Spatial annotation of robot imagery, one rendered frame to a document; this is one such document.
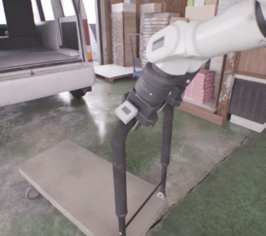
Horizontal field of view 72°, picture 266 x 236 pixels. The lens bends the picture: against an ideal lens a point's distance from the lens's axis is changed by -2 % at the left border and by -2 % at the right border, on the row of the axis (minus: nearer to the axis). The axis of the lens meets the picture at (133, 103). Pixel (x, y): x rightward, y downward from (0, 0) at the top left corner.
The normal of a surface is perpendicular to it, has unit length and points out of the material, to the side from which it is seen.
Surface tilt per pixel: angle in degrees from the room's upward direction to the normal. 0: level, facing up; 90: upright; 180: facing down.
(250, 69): 90
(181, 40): 72
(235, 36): 113
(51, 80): 85
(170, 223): 0
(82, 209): 0
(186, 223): 0
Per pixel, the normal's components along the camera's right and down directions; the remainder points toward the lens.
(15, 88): 0.61, 0.25
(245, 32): -0.73, 0.58
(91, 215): 0.00, -0.92
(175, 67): 0.22, 0.71
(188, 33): -0.32, -0.14
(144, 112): -0.60, 0.31
